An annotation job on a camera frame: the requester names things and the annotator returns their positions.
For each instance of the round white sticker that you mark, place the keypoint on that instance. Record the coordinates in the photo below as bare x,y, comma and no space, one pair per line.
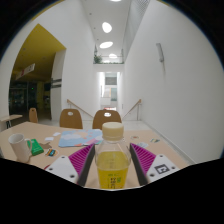
142,145

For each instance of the small brown wooden chair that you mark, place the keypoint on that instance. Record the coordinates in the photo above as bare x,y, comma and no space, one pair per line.
33,116

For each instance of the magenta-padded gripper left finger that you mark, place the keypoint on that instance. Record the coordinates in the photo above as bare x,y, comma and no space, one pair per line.
63,166

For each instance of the dark pillar sign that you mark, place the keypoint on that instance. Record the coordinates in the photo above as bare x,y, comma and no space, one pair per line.
56,83

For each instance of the white ceramic mug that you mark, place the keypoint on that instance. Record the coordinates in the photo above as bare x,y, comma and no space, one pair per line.
19,148

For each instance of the round ceiling lights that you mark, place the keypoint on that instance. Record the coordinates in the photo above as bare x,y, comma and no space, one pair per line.
106,27

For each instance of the green balcony plant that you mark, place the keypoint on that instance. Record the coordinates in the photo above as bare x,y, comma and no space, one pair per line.
97,59

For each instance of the small white card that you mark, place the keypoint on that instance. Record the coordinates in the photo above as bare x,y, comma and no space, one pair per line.
49,138
56,134

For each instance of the small green sticker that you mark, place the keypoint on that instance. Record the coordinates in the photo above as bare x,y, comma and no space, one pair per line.
154,140

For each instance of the orange and blue sticker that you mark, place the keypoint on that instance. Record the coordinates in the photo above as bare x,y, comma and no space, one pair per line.
50,152

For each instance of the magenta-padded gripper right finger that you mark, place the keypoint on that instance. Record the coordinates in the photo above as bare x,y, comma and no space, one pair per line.
160,168

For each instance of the small reddish sticker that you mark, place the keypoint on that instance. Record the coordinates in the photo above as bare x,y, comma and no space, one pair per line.
135,137

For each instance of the light wooden side table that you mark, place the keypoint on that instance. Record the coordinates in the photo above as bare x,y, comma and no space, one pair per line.
10,117

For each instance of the yellow drink bottle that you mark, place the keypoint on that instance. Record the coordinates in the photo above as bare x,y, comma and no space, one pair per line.
112,166

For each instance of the wooden stair handrail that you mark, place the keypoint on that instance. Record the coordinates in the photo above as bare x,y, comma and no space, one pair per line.
133,106
79,107

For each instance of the white hanging sign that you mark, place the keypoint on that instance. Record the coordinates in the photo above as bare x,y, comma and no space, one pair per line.
26,70

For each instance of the flat green box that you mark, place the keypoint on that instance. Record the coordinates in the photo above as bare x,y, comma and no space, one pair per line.
37,148

